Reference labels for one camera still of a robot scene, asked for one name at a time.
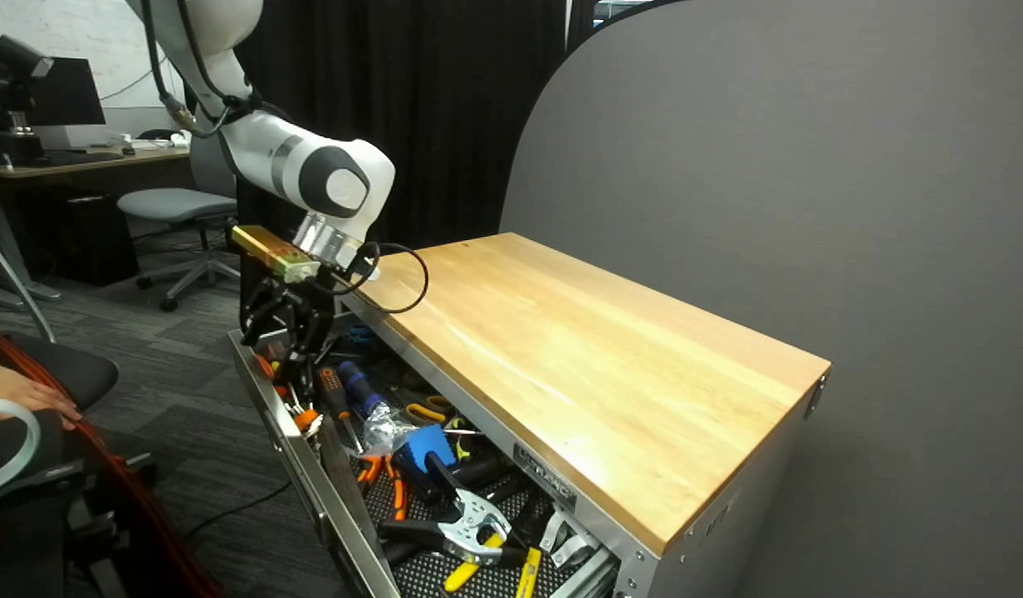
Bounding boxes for blue handled tool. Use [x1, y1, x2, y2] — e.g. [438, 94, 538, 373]
[339, 360, 400, 429]

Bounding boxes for black curtain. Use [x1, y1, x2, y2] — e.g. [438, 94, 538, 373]
[239, 0, 572, 252]

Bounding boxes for orange black screwdriver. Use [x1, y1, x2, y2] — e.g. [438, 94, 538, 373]
[274, 352, 326, 439]

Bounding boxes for wood top steel workbench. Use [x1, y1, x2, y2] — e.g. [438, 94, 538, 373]
[225, 228, 833, 598]

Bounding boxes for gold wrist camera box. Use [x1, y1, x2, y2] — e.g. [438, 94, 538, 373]
[225, 221, 324, 285]

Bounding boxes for grey partition panel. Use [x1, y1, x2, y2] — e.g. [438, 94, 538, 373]
[499, 0, 1023, 598]

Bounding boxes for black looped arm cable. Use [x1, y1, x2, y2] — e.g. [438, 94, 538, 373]
[342, 240, 432, 320]

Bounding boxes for black under-desk cabinet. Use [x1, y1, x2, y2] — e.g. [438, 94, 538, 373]
[16, 192, 142, 288]

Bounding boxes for small yellow handled pliers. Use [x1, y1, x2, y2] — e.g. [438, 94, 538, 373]
[401, 396, 456, 429]

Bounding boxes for steel tool drawer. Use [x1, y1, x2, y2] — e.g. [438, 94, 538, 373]
[225, 326, 626, 598]

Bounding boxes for orange handled pliers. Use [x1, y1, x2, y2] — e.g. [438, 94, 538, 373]
[357, 444, 417, 525]

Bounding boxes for grey office chair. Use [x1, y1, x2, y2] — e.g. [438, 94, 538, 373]
[113, 129, 248, 311]

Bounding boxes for black computer monitor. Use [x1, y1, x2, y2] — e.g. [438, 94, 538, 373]
[0, 34, 108, 136]

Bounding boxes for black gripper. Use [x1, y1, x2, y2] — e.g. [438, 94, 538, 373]
[239, 269, 339, 386]

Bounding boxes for clear plastic bag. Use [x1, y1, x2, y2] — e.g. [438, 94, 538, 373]
[358, 401, 424, 452]

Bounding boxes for silver spring clamp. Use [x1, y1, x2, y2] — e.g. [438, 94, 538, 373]
[417, 463, 515, 567]

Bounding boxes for wooden office desk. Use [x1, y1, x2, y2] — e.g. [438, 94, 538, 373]
[0, 141, 194, 190]

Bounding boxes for white VR controller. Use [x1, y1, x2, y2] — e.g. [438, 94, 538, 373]
[0, 396, 45, 498]

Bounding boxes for person's bare hand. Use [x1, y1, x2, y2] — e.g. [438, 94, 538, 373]
[0, 360, 87, 431]

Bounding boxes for blue clamp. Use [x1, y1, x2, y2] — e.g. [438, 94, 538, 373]
[400, 424, 463, 478]

